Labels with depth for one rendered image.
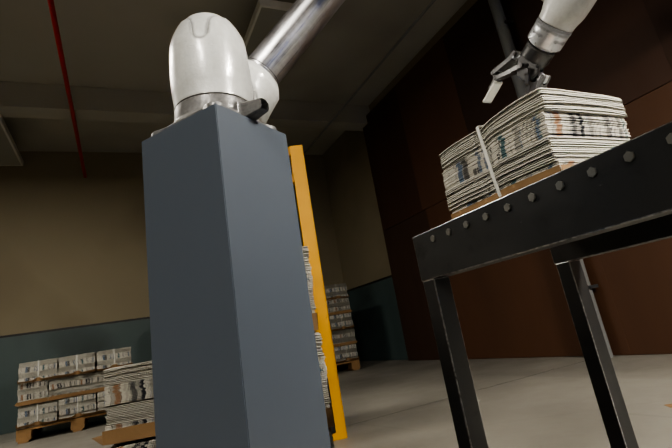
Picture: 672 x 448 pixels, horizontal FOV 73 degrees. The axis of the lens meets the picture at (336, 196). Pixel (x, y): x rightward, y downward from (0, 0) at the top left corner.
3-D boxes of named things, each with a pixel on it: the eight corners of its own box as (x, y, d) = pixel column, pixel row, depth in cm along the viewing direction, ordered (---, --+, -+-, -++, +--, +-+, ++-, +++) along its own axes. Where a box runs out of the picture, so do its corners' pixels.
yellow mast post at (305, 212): (332, 441, 262) (289, 146, 314) (330, 438, 271) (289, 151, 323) (347, 438, 263) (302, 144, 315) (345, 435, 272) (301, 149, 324)
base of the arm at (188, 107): (231, 97, 78) (228, 68, 79) (147, 141, 88) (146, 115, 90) (295, 127, 93) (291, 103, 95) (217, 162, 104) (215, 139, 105)
